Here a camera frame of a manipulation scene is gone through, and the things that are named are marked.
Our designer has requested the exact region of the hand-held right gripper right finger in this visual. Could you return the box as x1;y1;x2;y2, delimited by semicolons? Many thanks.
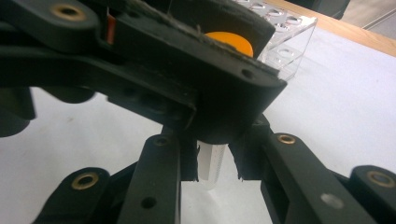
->
228;115;275;181

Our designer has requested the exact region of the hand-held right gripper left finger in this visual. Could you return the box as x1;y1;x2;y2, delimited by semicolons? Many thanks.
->
162;124;200;182

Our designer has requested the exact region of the orange-capped plastic tube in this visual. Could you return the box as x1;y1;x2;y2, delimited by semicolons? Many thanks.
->
196;31;255;191

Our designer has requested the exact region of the clear acrylic tube rack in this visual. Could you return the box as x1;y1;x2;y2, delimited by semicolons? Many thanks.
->
233;0;319;82

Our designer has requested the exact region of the black cabinet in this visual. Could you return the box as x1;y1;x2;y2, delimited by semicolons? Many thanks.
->
284;0;352;21

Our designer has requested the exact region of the wooden table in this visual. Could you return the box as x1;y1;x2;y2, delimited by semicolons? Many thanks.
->
264;0;396;58

